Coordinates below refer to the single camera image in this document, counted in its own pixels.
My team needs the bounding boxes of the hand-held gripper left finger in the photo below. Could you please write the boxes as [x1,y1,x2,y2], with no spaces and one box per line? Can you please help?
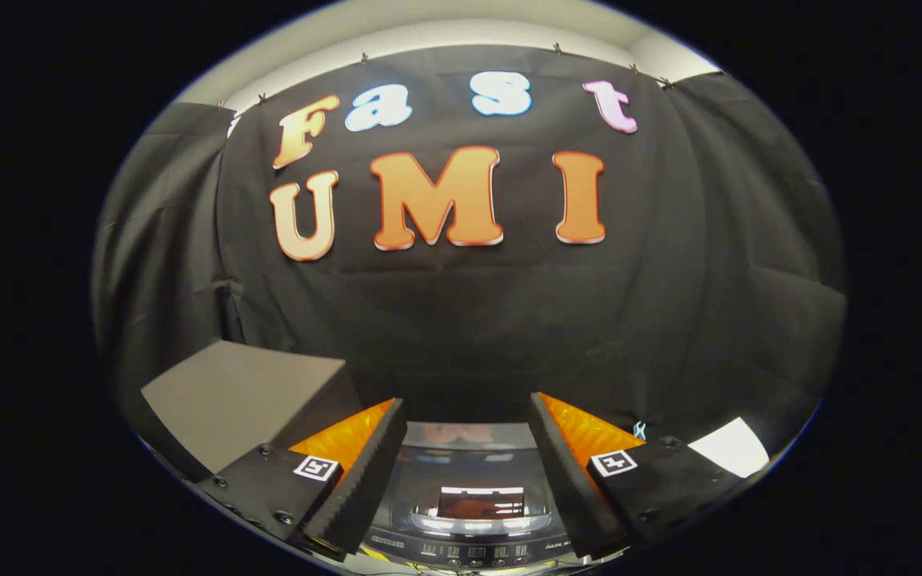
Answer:
[193,398,408,561]

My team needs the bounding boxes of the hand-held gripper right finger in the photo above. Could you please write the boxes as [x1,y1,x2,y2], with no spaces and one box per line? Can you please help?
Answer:
[529,392,746,561]

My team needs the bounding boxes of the dark glass washing machine lid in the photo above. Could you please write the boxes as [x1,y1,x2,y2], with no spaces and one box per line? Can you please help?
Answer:
[385,422,566,538]

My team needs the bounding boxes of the grey washing machine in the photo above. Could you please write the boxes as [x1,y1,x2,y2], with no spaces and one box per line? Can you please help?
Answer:
[357,422,591,574]

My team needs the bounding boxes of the grey box stand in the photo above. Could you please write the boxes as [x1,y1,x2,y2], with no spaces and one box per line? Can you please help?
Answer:
[139,340,363,482]

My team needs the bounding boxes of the white board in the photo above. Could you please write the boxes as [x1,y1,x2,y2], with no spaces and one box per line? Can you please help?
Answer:
[687,416,772,480]

